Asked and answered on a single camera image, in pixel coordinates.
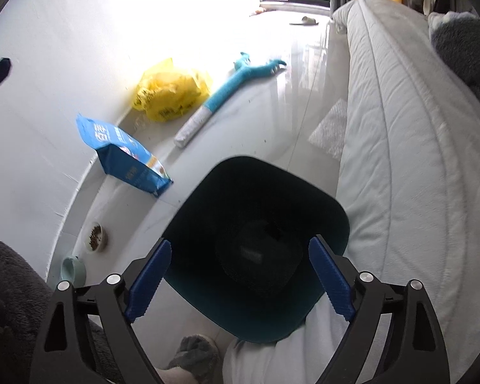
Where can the white bowl of kibble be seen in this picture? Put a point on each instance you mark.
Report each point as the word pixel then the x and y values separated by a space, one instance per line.
pixel 95 236

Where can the green slipper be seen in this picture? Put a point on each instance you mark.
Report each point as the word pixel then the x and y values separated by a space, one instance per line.
pixel 306 20

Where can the grey fuzzy slipper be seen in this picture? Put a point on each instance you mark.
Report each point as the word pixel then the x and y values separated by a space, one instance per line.
pixel 196 350

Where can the pale green bowl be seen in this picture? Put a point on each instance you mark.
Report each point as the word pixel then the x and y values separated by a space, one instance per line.
pixel 74 270

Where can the small tan floor object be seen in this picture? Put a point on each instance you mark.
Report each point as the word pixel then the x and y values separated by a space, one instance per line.
pixel 258 11

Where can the person's grey fleece clothing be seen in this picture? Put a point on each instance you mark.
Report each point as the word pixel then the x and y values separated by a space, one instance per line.
pixel 16 288

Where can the yellow plastic bag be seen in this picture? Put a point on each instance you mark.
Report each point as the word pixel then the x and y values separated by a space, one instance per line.
pixel 168 92

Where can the long blue plush toy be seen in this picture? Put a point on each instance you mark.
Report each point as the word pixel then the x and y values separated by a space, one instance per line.
pixel 224 92

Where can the white bed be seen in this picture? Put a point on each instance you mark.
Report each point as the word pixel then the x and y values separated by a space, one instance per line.
pixel 404 148

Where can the blue pet food bag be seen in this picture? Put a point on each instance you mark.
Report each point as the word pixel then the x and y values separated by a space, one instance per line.
pixel 120 148

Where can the bubble wrap sheet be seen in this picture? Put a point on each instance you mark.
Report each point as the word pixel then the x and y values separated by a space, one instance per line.
pixel 330 132

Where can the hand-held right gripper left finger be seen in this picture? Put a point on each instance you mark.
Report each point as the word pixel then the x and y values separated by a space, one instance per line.
pixel 150 284

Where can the dark grey fleece blanket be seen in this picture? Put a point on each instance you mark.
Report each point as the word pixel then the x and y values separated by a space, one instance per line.
pixel 464 44

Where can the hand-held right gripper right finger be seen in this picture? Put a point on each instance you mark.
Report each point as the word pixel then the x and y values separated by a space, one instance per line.
pixel 332 280

